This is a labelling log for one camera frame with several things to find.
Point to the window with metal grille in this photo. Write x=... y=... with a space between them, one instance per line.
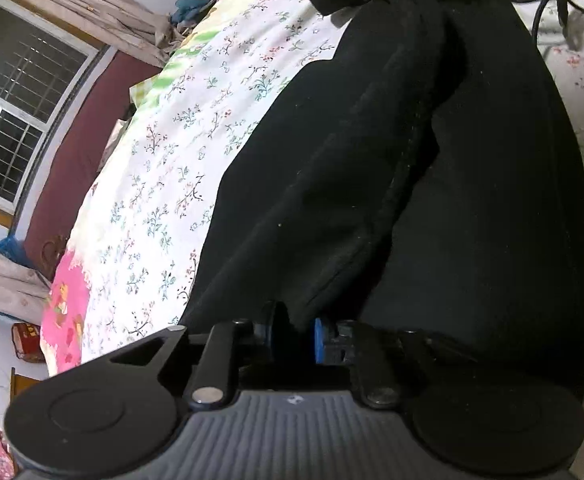
x=19 y=110

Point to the beige curtain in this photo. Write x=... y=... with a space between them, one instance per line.
x=7 y=280
x=77 y=5

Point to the yellow green checked sheet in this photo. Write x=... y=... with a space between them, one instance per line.
x=172 y=67

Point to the pink printed blanket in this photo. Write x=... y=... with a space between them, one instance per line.
x=64 y=310

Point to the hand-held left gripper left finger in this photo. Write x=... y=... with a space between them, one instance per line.
x=274 y=331

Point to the brown wooden bed frame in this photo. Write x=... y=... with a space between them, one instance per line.
x=52 y=257

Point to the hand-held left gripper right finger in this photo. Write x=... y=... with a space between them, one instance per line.
x=318 y=341

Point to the black pants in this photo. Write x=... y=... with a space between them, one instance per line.
x=422 y=170

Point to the red box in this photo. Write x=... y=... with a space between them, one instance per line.
x=26 y=341

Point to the blue cloth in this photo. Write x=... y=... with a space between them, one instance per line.
x=11 y=251

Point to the wooden stool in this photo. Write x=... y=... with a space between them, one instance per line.
x=22 y=385

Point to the white floral bed sheet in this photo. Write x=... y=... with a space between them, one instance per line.
x=182 y=170

